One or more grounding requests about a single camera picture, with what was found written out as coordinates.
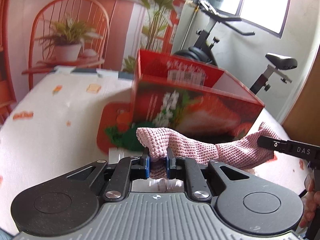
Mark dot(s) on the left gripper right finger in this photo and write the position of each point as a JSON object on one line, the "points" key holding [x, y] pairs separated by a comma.
{"points": [[188, 170]]}

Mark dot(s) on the pink knitted cloth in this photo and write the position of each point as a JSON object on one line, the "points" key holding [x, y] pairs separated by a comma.
{"points": [[243, 154]]}

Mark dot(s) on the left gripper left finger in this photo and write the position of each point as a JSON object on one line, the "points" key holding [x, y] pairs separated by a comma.
{"points": [[124, 173]]}

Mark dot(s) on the black glove grey fingertips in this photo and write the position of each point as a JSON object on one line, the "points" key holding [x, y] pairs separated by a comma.
{"points": [[217, 139]]}

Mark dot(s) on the printed living room backdrop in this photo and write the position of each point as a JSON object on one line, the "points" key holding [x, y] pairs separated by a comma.
{"points": [[38, 35]]}

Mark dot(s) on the patterned white tablecloth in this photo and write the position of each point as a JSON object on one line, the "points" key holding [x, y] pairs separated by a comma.
{"points": [[62, 133]]}

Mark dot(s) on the green tasselled leaf cloth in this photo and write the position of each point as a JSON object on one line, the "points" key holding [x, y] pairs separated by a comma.
{"points": [[128, 139]]}

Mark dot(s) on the person's right hand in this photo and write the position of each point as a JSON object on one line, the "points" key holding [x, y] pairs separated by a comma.
{"points": [[310, 200]]}

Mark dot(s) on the red strawberry cardboard box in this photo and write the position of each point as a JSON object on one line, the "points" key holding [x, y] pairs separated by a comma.
{"points": [[191, 97]]}

